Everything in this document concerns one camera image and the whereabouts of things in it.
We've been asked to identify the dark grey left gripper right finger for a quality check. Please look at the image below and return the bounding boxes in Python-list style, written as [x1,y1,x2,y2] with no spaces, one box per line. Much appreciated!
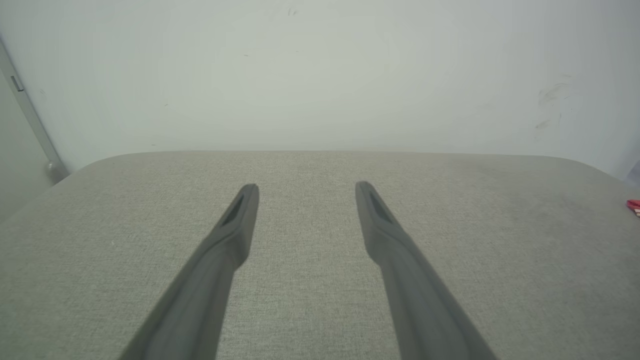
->
[354,181,499,360]

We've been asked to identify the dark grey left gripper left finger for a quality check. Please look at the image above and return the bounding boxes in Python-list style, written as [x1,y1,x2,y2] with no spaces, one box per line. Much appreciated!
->
[119,183,261,360]

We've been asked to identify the grey metal wall rail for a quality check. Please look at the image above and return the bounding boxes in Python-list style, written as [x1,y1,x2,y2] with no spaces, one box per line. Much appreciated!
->
[0,40,71,185]

